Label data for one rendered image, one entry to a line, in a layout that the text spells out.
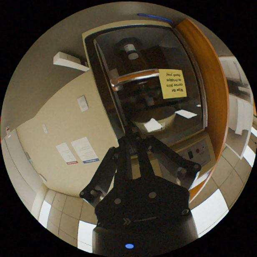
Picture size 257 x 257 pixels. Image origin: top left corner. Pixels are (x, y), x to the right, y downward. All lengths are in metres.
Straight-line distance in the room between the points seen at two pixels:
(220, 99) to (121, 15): 0.42
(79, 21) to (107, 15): 0.08
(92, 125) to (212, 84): 0.78
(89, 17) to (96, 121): 0.69
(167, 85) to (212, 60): 0.23
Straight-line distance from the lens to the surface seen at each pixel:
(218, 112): 0.37
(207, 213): 1.57
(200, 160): 0.32
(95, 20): 0.33
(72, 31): 0.35
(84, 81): 0.73
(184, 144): 0.30
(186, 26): 0.43
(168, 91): 0.23
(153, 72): 0.17
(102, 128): 0.71
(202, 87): 0.32
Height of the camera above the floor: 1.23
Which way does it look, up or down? 21 degrees up
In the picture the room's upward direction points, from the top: 161 degrees clockwise
